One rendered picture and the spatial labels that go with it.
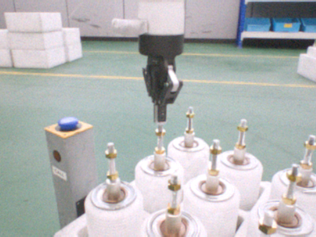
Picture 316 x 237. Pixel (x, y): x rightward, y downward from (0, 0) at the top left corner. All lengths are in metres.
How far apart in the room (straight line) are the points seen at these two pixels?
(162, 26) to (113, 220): 0.30
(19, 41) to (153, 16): 2.79
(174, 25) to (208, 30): 5.04
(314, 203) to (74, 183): 0.44
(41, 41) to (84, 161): 2.51
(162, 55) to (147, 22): 0.05
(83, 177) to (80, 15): 5.56
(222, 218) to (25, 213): 0.59
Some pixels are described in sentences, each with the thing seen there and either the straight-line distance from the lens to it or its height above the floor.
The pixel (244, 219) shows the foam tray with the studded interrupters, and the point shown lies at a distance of 0.55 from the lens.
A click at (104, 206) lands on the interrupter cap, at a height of 0.25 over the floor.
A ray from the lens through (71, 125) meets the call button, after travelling 0.56.
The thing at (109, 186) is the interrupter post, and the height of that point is 0.28.
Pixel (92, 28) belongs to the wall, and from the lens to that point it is 5.97.
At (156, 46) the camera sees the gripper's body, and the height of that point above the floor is 0.48.
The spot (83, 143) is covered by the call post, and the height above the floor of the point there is 0.28.
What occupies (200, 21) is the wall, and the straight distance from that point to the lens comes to 5.47.
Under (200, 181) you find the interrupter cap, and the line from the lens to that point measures 0.50.
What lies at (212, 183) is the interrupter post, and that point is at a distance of 0.47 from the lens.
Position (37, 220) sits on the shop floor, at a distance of 0.86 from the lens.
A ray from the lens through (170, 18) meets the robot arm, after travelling 0.43.
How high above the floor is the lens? 0.53
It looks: 21 degrees down
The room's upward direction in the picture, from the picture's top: straight up
